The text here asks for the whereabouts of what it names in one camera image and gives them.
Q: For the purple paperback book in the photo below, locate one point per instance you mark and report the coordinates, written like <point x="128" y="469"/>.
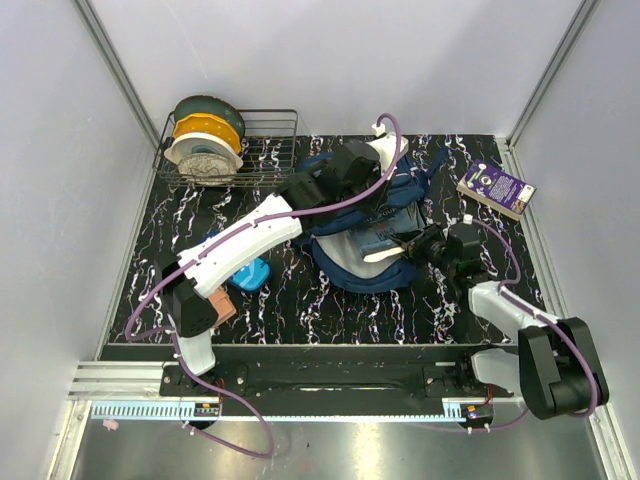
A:
<point x="496" y="189"/>

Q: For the dark green plate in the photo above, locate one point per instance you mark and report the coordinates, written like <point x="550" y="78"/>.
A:
<point x="215" y="106"/>

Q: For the yellow plate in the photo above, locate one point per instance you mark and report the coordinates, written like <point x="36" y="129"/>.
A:
<point x="209" y="124"/>

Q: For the navy blue student backpack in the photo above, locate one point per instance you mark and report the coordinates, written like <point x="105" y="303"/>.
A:
<point x="358" y="253"/>

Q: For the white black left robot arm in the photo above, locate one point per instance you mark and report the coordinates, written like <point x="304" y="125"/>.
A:
<point x="353" y="178"/>

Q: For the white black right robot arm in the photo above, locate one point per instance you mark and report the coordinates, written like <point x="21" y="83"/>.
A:
<point x="556" y="367"/>

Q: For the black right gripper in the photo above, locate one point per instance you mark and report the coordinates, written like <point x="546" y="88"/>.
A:
<point x="417" y="239"/>

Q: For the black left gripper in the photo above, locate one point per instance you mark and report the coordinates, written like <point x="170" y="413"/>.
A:
<point x="382" y="199"/>

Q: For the speckled grey plate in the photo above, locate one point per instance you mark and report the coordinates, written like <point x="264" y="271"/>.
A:
<point x="207" y="169"/>

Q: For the dark wire dish rack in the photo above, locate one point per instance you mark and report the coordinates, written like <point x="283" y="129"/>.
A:
<point x="268" y="149"/>

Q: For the small pink eraser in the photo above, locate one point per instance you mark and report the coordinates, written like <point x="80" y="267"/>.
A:
<point x="110" y="424"/>

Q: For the dark blue paperback book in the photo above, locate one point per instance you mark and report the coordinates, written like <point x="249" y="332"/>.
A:
<point x="372" y="237"/>

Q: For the blue patterned pencil case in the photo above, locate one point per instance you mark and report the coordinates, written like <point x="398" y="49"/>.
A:
<point x="251" y="277"/>

